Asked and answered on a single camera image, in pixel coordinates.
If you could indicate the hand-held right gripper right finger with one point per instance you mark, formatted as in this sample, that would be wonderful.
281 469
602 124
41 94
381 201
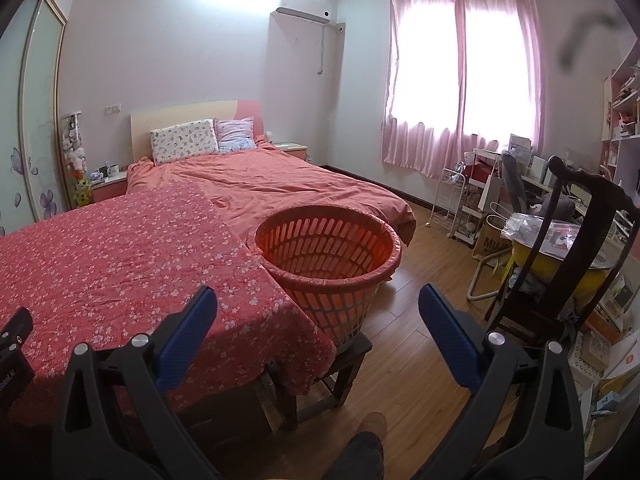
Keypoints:
447 335

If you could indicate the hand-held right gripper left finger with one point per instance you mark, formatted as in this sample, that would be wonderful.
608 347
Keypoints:
187 340

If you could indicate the orange plastic laundry basket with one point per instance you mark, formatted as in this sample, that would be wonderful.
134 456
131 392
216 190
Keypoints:
330 305

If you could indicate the brown paper bag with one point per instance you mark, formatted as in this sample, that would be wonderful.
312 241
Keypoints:
487 245

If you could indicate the dark wooden stool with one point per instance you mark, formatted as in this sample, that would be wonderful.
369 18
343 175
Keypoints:
345 370

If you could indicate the tan slipper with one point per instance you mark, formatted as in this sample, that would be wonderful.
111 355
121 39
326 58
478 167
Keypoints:
372 425

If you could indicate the yellow round tub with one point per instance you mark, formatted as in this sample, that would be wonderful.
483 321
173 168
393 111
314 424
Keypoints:
550 275

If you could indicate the white rolling cart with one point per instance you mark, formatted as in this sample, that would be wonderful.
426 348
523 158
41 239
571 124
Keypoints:
450 205

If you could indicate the clear plastic bag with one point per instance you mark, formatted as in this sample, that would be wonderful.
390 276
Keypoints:
525 230

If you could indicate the white paper bag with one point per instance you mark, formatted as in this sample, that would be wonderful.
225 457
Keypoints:
490 192

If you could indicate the person's leg dark trousers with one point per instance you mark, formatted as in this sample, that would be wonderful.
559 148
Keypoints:
352 460

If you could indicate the grey office chair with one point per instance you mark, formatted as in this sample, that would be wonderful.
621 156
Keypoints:
515 185

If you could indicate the pink nightstand with mug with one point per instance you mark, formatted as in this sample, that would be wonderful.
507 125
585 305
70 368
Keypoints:
110 187

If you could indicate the grey cloth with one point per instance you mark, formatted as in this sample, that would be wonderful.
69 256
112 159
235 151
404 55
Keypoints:
562 205

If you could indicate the white cardboard box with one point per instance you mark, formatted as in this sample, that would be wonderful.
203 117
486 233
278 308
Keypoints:
622 360

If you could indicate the green yellow plush toy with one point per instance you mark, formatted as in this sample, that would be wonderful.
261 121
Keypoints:
83 192

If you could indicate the white mug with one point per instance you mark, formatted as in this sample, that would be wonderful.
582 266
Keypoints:
113 169

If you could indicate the dark wooden chair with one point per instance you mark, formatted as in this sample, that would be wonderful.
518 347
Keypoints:
600 220

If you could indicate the salmon pink duvet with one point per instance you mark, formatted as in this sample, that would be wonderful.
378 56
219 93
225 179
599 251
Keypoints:
300 185

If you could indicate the white floral pillow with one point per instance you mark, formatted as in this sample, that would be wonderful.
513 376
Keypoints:
184 142

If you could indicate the pink curtain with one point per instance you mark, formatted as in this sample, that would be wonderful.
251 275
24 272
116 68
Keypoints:
400 135
525 85

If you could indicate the pink striped pillow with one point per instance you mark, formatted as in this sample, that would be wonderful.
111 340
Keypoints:
236 135

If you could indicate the clear tube of plush toys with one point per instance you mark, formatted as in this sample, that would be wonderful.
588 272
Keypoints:
75 145

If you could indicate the beige pink headboard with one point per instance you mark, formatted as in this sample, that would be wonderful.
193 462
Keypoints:
185 112

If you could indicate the wardrobe with purple flowers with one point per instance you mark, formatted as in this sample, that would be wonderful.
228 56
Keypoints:
35 110

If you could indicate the white pink bookshelf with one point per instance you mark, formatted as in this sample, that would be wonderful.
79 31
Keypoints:
622 110

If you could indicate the air conditioner pipe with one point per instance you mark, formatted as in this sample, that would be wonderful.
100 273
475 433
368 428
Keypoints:
322 50

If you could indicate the white air conditioner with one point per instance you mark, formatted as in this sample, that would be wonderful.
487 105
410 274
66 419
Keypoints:
302 10

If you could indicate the white light switch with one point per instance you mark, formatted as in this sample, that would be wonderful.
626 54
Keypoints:
114 108

